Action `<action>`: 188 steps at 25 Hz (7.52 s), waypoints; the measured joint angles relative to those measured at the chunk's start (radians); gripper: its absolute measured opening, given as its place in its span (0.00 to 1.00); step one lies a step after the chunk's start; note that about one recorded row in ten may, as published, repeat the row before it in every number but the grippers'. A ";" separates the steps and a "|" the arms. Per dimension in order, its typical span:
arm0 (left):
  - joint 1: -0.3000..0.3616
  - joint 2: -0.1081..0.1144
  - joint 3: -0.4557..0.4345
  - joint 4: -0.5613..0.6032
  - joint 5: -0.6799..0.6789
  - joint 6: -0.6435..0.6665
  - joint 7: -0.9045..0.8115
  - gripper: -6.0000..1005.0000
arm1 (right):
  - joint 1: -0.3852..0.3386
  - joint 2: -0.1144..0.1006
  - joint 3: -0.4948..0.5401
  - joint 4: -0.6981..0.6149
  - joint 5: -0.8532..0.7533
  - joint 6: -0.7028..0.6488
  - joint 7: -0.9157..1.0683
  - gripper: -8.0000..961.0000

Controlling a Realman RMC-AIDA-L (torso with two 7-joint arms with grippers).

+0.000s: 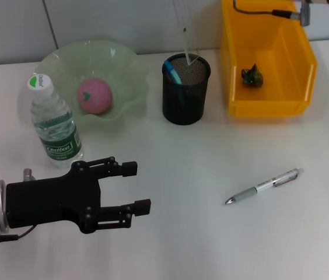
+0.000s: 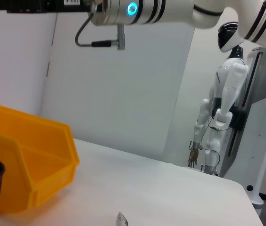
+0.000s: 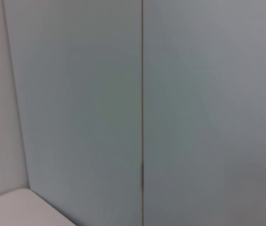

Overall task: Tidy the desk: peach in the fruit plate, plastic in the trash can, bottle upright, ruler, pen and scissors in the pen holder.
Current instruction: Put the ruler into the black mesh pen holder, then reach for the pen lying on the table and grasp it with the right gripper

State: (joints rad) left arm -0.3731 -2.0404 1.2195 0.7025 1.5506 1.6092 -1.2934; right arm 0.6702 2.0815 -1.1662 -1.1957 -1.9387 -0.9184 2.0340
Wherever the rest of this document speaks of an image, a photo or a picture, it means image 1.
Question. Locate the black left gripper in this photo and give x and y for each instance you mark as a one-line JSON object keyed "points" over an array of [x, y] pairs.
{"points": [[53, 201]]}

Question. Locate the clear water bottle green label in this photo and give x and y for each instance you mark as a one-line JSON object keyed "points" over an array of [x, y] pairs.
{"points": [[61, 146]]}

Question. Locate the pink peach toy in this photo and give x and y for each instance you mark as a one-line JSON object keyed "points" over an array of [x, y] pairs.
{"points": [[94, 96]]}

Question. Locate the silver ballpoint pen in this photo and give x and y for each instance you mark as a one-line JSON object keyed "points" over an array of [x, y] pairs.
{"points": [[246, 194]]}

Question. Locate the blue child scissors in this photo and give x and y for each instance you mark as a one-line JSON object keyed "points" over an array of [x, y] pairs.
{"points": [[173, 73]]}

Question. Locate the clear plastic ruler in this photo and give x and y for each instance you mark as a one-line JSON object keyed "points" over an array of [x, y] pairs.
{"points": [[185, 43]]}

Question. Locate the black mesh pen holder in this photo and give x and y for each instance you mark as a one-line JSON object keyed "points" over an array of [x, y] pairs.
{"points": [[185, 99]]}

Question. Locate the green glass fruit bowl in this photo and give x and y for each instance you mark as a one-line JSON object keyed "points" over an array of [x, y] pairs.
{"points": [[115, 64]]}

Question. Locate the yellow plastic bin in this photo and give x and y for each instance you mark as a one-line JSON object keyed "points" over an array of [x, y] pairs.
{"points": [[272, 108]]}

